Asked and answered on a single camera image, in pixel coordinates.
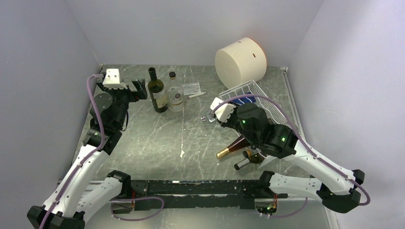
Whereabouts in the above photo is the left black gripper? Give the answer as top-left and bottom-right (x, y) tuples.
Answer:
(97, 78), (147, 127)

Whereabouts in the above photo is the green wine bottle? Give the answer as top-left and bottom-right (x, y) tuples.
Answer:
(148, 67), (168, 113)

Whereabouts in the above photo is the clear bottle black cap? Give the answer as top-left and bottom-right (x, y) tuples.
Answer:
(166, 72), (185, 112)

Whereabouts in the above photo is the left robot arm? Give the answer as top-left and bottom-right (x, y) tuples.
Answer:
(27, 74), (148, 229)

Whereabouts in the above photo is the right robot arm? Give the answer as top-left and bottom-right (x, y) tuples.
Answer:
(215, 103), (365, 213)

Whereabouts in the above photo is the red wine bottle gold cap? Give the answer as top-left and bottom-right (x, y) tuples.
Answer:
(216, 135), (250, 159)

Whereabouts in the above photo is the small clear blue bottle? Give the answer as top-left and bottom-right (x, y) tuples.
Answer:
(200, 110), (216, 123)

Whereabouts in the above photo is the blue plastic tray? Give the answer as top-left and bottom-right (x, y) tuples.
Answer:
(232, 96), (256, 105)

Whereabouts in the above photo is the white stick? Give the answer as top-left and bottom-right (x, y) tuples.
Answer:
(188, 92), (206, 99)

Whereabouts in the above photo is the paper card packet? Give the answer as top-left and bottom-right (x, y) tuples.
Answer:
(181, 82), (201, 95)

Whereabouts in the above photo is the cream cylindrical container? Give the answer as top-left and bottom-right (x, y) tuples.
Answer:
(214, 37), (267, 89)

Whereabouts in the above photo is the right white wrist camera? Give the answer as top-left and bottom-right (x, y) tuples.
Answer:
(210, 97), (236, 123)

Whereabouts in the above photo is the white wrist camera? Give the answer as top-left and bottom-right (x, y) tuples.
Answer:
(210, 97), (236, 123)
(102, 69), (128, 90)

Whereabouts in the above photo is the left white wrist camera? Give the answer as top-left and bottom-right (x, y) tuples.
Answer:
(102, 69), (128, 90)

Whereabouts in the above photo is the white wire wine rack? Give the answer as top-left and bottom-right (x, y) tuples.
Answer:
(218, 79), (301, 170)

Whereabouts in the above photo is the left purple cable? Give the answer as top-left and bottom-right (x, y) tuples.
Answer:
(38, 73), (107, 229)

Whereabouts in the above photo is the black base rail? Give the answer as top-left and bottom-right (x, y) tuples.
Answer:
(116, 180), (276, 210)

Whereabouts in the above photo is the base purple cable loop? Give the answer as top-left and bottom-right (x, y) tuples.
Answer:
(110, 196), (165, 222)

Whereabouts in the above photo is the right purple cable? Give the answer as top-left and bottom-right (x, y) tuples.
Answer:
(210, 94), (371, 207)

